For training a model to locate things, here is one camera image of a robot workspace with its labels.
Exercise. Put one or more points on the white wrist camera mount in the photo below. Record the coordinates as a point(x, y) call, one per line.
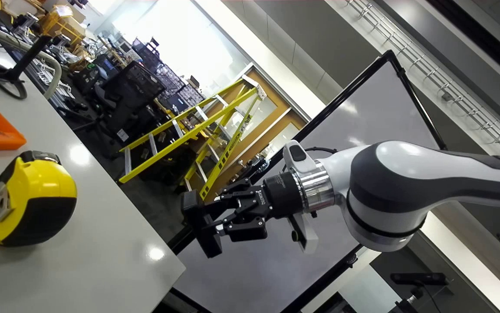
point(299, 164)

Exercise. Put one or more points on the large whiteboard black frame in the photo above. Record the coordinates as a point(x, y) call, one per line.
point(275, 274)

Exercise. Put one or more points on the yellow step ladder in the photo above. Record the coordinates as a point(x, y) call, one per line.
point(202, 138)

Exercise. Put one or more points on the yellow black tape measure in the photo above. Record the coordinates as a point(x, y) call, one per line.
point(37, 199)

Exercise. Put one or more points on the black board duster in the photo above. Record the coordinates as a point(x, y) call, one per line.
point(200, 218)

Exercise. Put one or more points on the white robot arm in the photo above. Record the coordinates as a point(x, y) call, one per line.
point(384, 190)

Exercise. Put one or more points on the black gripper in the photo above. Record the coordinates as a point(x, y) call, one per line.
point(275, 197)

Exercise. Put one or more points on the black camera stand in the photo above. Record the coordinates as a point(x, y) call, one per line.
point(9, 77)

